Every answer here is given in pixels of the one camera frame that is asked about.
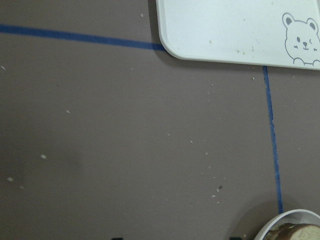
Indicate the white round plate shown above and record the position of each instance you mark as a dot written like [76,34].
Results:
[295,216]

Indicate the bread slice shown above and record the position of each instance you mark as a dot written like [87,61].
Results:
[290,231]

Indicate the white bear tray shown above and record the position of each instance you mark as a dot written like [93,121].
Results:
[278,33]

